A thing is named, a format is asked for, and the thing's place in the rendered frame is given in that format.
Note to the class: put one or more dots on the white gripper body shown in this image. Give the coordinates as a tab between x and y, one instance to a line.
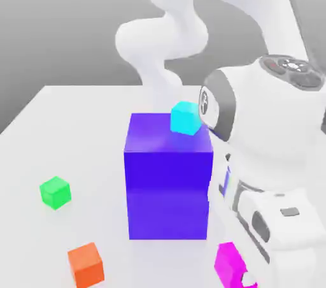
293	267

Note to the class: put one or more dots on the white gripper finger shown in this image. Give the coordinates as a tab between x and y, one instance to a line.
249	279

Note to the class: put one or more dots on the small magenta cube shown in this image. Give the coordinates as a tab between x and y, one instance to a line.
228	263

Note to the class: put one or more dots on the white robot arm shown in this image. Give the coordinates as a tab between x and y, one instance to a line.
267	119

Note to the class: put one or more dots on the small orange cube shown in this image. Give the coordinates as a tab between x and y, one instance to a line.
86	266

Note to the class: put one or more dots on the small cyan cube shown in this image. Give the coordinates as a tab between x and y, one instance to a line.
184	118

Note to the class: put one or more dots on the small green cube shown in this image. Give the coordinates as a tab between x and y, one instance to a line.
55	193

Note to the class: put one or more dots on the large blue box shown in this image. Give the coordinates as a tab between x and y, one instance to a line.
168	191

